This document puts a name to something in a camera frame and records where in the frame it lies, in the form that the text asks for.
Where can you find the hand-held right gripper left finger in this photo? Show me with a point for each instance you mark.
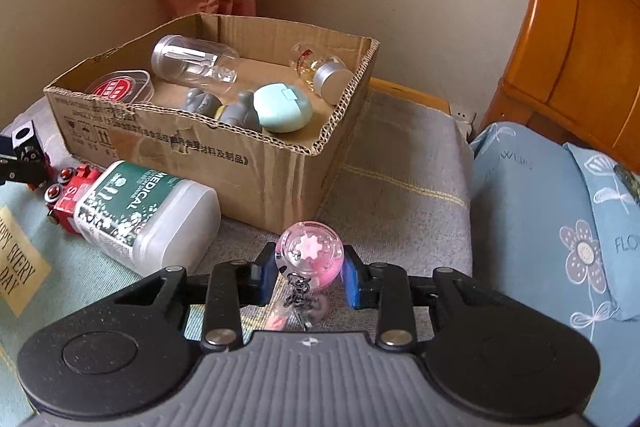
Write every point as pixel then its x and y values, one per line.
pixel 267 279

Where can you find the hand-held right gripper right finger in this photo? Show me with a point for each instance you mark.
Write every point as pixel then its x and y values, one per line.
pixel 352 289

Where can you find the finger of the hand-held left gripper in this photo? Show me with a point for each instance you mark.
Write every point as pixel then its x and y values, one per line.
pixel 22 167

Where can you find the red toy car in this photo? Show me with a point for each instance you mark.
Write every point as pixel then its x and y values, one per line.
pixel 67 202

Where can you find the cardboard box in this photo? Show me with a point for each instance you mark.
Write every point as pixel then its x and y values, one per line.
pixel 250 172

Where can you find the clear box with red label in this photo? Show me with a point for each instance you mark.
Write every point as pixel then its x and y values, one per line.
pixel 117 88

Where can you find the grey toy creature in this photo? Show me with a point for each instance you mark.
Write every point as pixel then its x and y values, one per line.
pixel 242 112

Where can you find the mint earbud case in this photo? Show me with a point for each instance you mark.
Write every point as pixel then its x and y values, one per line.
pixel 282 107

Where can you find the clear plastic jar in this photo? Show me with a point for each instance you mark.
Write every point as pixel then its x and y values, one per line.
pixel 192 62

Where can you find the yellow capsule bottle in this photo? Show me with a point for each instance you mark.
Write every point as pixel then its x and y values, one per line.
pixel 327 79

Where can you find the white bottle with green label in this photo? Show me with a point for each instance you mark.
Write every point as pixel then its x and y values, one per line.
pixel 145 217

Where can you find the blue floral bed sheet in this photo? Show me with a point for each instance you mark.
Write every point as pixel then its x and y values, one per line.
pixel 520 207

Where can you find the blue floral pillow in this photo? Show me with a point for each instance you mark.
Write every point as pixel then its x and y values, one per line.
pixel 605 247

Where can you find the dark patterned small object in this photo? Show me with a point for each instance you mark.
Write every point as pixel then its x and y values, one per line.
pixel 629 184

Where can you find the wooden bed headboard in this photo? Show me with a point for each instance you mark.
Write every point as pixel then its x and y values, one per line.
pixel 575 57

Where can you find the white wall socket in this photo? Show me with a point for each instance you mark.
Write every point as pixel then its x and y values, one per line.
pixel 462 116

